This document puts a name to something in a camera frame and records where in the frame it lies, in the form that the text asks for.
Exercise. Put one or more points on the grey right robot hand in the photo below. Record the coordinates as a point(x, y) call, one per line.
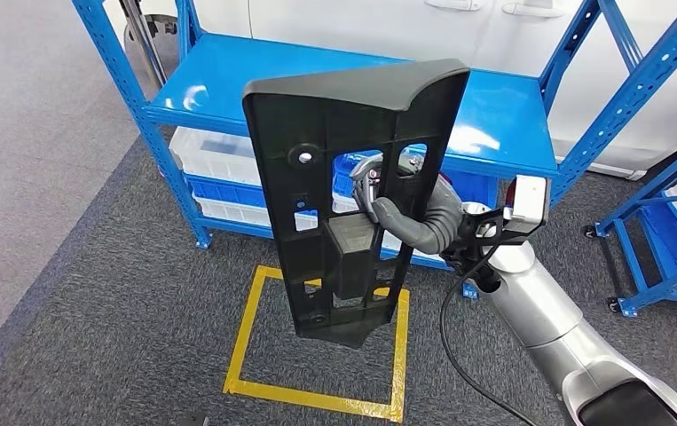
point(400, 220)

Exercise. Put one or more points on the black plastic plate bracket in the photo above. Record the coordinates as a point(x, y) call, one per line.
point(291, 117)

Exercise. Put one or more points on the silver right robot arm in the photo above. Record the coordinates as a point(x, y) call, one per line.
point(538, 306)

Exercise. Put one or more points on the blue metal shelf rack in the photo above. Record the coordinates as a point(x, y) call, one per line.
point(214, 76)

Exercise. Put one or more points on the blue wheeled shelf rack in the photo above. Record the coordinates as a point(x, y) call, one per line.
point(655, 176)

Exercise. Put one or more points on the yellow floor tape square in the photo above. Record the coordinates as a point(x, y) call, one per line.
point(314, 398)

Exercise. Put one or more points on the white car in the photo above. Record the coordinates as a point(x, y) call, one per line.
point(344, 23)

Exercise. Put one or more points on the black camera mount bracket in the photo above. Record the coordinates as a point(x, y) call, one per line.
point(479, 232)

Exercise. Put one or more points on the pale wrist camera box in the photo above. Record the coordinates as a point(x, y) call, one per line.
point(529, 203)

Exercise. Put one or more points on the chrome stanchion post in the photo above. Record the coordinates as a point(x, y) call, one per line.
point(141, 41)

